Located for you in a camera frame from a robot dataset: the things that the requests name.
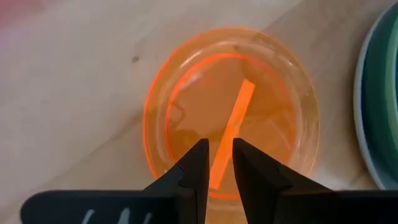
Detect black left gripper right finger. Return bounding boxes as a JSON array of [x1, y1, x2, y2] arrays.
[[232, 138, 398, 224]]

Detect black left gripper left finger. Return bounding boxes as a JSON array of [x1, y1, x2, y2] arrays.
[[19, 138, 210, 224]]

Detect orange translucent small plate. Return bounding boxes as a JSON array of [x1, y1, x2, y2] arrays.
[[142, 27, 322, 224]]

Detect dark green plastic plate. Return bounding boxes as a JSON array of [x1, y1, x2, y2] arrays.
[[361, 12, 398, 184]]

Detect pale large plastic plate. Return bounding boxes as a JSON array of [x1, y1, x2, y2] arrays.
[[352, 1, 398, 191]]

